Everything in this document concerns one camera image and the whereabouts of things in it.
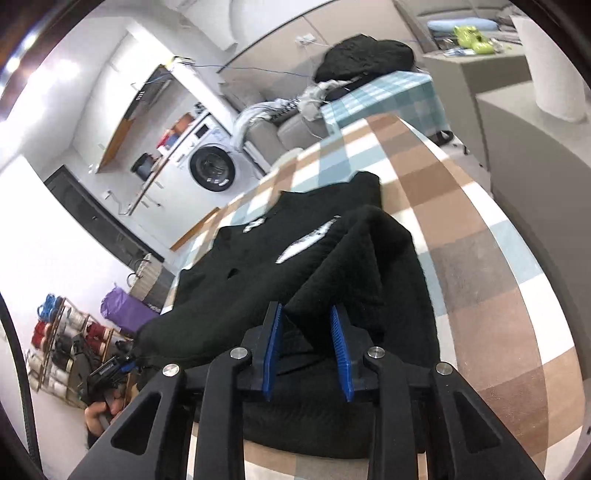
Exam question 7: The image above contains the black knit sweater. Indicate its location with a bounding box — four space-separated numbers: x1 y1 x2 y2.
134 172 440 459

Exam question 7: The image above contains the white light clothes pile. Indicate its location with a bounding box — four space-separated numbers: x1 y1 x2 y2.
297 80 349 122

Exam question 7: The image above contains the person's left hand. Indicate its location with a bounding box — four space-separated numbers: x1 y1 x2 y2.
84 391 124 437

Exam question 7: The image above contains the shoe rack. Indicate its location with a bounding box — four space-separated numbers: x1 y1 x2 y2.
26 294 131 408

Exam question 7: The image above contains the purple bag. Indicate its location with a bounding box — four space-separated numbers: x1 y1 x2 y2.
100 286 158 334

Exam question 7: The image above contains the checkered tablecloth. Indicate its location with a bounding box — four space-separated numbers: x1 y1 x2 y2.
180 114 585 479

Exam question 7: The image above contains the black rice cooker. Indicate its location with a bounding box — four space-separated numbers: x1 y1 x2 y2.
130 153 155 181

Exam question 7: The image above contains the white washing machine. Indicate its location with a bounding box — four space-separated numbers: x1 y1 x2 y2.
160 114 260 209

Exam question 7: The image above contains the range hood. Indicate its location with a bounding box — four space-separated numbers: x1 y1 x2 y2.
123 65 173 120

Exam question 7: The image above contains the grey sofa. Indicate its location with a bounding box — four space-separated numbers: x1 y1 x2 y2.
219 68 329 165

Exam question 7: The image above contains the blue checkered cloth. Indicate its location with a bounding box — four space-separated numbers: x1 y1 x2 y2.
321 71 451 137

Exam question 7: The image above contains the white paper towel roll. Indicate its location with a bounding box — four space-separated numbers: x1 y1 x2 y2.
511 16 586 123

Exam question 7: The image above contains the beige side cabinet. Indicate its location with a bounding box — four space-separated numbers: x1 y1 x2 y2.
423 43 531 169

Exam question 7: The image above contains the black jacket on sofa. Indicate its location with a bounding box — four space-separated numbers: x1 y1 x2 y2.
314 34 416 83

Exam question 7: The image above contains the green toy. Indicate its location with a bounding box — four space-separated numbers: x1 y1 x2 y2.
454 26 495 55

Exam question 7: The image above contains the blue pillow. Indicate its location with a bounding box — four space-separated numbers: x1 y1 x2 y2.
427 17 499 34

